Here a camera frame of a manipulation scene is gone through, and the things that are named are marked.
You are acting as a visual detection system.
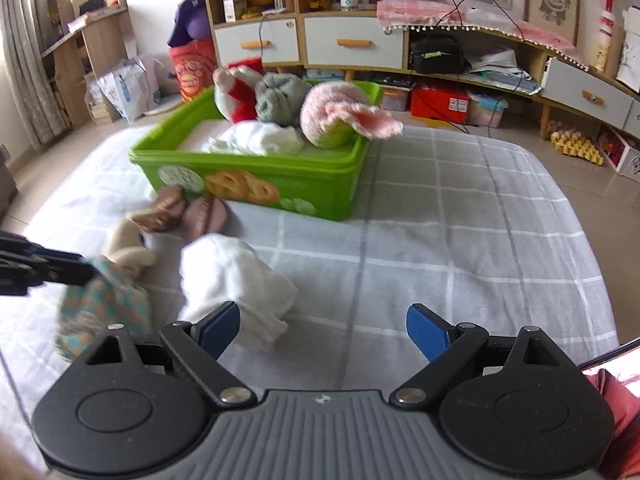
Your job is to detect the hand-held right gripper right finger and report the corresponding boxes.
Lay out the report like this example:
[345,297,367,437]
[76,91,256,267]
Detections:
[390,303,581,407]

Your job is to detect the clear box blue lid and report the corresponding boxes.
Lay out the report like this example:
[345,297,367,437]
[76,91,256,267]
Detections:
[305,67,346,83]

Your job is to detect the yellow egg tray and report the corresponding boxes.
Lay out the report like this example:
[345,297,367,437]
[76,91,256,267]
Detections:
[549,120,606,166]

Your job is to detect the pink towel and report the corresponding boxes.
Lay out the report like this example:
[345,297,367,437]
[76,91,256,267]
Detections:
[299,81,405,150]

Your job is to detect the white paper drawing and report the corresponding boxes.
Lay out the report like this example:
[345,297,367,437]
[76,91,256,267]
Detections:
[615,7,640,93]

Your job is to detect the patterned curtain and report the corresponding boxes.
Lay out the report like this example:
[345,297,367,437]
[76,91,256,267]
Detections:
[0,0,71,136]

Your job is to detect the red and white sock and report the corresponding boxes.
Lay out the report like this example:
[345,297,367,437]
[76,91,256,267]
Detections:
[212,57,266,123]

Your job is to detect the grey checked blanket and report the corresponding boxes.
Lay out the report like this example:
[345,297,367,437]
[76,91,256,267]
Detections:
[0,122,621,480]

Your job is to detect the white crinkled cloth bundle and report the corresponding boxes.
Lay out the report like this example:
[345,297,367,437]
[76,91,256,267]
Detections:
[200,121,306,157]

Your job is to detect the pile of papers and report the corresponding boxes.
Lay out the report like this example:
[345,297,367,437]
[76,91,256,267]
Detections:
[465,47,543,96]

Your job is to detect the red cardboard box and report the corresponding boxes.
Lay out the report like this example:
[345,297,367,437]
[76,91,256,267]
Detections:
[410,84,473,123]

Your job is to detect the purple bag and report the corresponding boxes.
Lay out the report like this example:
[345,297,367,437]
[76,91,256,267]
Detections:
[167,0,213,47]

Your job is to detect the black bag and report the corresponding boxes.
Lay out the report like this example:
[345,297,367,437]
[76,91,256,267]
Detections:
[409,35,468,76]

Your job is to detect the white drawer orange handle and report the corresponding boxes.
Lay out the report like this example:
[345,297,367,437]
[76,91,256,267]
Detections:
[622,97,640,138]
[302,15,406,71]
[212,19,302,67]
[541,57,633,131]

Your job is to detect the red white tube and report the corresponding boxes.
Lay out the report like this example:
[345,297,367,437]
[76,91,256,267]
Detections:
[595,7,615,73]

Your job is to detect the person's red clothing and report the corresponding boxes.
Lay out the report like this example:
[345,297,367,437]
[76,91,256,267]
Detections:
[582,367,640,480]

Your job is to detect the pink tasselled cloth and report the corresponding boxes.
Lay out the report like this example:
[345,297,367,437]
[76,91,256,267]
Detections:
[376,0,591,68]

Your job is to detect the green plastic box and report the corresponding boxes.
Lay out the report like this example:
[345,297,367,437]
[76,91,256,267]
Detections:
[127,80,383,223]

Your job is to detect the plush doll patterned dress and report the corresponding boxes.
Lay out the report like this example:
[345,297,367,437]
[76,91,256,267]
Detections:
[54,217,160,363]

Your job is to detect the clear box colourful contents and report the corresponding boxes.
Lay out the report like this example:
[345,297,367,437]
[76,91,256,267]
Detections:
[467,92,510,128]

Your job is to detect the red bucket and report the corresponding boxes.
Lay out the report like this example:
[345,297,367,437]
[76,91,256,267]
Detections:
[169,39,221,105]

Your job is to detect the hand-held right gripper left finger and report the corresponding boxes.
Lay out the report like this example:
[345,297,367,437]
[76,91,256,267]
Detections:
[82,301,257,408]

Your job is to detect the clear box black lid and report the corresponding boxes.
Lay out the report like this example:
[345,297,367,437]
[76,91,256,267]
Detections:
[377,77,415,111]

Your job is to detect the framed cartoon picture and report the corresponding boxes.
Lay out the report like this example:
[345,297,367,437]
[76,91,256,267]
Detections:
[524,0,582,48]

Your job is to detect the white fluffy towel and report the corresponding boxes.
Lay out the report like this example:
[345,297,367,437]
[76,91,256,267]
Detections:
[177,232,301,353]

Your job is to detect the grey fluffy cloth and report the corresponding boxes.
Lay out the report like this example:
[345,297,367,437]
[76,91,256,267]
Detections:
[254,72,313,128]

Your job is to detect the brown striped sock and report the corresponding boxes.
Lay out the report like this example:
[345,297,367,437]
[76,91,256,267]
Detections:
[127,185,188,233]

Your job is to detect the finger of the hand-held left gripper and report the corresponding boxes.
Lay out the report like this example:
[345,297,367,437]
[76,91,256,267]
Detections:
[0,232,98,275]
[0,260,101,297]

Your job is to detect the wooden bookshelf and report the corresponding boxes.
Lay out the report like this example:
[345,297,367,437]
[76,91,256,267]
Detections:
[30,0,133,131]

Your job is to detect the wooden cabinet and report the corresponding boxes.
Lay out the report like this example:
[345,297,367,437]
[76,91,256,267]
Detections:
[200,0,640,146]

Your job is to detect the white patterned box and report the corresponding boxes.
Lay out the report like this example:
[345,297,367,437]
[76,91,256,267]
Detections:
[597,125,640,177]

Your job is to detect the white shopping bag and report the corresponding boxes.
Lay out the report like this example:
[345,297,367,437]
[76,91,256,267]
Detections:
[87,55,163,123]

